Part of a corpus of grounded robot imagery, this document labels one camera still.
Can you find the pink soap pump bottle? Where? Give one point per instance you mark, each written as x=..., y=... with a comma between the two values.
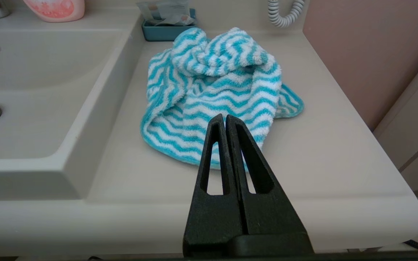
x=54, y=9

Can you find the beige ceramic sink basin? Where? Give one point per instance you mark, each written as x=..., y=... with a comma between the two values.
x=42, y=108

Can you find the grey sachets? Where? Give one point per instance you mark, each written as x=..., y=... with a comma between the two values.
x=165, y=12

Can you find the teal white striped towel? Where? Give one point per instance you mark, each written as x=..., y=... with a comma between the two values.
x=212, y=90

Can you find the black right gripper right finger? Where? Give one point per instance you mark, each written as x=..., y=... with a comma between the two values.
x=267, y=217

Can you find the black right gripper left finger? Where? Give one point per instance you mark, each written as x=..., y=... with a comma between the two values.
x=212, y=217

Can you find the blue soap tray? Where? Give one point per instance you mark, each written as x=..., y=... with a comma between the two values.
x=162, y=33

